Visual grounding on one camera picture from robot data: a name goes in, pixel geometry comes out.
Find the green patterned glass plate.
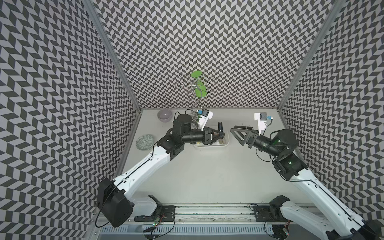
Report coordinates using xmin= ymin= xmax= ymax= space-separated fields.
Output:
xmin=135 ymin=134 xmax=155 ymax=151

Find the white plastic storage box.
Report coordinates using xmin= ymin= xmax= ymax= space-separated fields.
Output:
xmin=193 ymin=132 xmax=230 ymax=149

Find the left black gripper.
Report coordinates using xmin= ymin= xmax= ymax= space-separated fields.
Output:
xmin=181 ymin=125 xmax=224 ymax=145

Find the aluminium front rail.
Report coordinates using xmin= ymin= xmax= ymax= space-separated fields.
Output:
xmin=89 ymin=203 xmax=343 ymax=226

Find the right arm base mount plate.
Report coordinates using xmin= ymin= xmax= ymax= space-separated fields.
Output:
xmin=251 ymin=205 xmax=289 ymax=222

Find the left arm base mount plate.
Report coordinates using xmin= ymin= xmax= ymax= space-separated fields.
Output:
xmin=134 ymin=205 xmax=176 ymax=223

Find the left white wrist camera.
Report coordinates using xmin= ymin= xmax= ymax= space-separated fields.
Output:
xmin=198 ymin=109 xmax=214 ymax=130

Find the chrome stand with green leaves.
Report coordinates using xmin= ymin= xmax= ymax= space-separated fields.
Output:
xmin=178 ymin=70 xmax=215 ymax=111

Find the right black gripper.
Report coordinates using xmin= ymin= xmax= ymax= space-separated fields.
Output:
xmin=230 ymin=125 xmax=283 ymax=158

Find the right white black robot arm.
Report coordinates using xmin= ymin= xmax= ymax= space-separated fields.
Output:
xmin=230 ymin=126 xmax=382 ymax=240

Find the small lilac bowl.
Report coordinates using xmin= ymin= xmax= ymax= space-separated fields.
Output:
xmin=157 ymin=109 xmax=173 ymax=123

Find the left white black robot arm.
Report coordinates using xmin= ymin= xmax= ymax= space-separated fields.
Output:
xmin=97 ymin=114 xmax=225 ymax=228

